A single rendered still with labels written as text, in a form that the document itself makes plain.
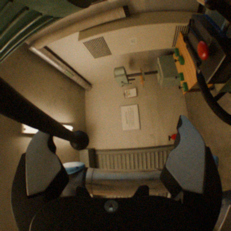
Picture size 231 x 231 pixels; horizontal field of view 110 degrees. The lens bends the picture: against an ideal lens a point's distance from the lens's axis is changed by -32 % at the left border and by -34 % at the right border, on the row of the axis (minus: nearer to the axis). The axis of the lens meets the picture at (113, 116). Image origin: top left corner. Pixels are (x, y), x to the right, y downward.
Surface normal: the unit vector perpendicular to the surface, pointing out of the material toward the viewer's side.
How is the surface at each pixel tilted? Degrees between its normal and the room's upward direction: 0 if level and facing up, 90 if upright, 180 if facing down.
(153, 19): 90
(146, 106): 90
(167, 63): 90
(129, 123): 90
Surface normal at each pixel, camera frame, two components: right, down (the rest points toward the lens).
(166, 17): -0.26, -0.14
